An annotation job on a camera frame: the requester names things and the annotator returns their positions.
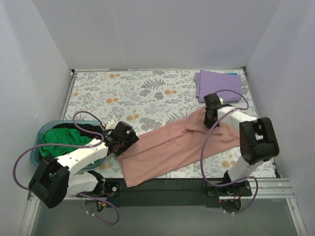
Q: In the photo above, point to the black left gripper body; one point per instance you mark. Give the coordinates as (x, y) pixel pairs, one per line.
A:
(129, 138)

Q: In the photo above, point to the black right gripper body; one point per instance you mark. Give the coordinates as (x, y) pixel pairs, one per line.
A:
(209, 116)

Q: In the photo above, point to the pink t shirt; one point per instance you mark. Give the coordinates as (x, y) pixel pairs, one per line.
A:
(174, 146)

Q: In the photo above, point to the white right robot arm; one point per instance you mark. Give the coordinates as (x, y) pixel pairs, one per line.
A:
(258, 142)

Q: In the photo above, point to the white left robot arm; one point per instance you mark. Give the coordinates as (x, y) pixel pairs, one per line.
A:
(58, 177)

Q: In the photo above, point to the folded purple t shirt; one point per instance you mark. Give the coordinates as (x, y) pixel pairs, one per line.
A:
(208, 82)

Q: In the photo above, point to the floral table mat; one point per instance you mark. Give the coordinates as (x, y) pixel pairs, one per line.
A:
(148, 100)

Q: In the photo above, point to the green t shirt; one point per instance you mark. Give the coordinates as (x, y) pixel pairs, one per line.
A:
(66, 136)

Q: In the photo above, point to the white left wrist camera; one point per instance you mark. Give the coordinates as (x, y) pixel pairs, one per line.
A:
(111, 124)

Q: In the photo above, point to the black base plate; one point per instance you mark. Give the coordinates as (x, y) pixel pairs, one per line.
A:
(170, 192)

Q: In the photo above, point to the aluminium frame rail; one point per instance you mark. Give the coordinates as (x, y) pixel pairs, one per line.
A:
(265, 188)

